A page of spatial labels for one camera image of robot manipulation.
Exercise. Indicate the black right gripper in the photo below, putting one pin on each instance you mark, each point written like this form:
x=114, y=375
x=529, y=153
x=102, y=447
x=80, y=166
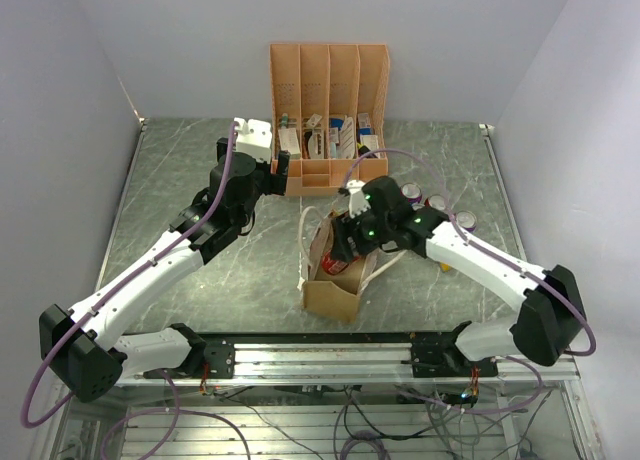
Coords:
x=342, y=246

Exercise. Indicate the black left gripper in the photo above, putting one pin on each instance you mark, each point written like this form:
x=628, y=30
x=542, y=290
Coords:
x=274, y=183

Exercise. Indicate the silver top red can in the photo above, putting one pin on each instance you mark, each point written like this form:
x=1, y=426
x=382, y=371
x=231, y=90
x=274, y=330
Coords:
x=333, y=266

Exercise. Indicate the brown canvas bag white handles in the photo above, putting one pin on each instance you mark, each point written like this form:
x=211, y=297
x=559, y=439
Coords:
x=334, y=296

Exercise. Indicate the purple soda can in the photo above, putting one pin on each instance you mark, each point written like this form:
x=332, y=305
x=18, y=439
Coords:
x=466, y=220
x=412, y=192

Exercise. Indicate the red cola can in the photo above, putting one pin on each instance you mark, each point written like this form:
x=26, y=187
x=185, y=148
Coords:
x=436, y=202

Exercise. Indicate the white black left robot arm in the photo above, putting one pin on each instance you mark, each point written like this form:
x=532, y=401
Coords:
x=88, y=345

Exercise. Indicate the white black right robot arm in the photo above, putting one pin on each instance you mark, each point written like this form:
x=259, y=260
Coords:
x=547, y=309

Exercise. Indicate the white red box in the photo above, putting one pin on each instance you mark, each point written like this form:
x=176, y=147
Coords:
x=289, y=142

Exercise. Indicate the white blue packet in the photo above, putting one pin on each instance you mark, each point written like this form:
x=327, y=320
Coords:
x=342, y=138

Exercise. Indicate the orange plastic file organizer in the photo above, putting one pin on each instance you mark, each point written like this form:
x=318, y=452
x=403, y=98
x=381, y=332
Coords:
x=328, y=110

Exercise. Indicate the white box black item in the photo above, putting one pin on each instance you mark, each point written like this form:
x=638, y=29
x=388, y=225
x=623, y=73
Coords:
x=367, y=139

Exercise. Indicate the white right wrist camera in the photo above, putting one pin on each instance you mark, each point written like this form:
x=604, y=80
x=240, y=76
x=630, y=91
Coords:
x=358, y=200

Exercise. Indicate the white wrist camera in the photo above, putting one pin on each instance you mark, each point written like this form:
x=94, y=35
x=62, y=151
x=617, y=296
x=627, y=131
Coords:
x=254, y=138
x=358, y=200

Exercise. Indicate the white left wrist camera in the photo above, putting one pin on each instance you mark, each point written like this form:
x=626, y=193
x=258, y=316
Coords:
x=254, y=138

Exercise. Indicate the aluminium frame rail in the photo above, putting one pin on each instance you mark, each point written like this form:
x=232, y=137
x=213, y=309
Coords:
x=349, y=359

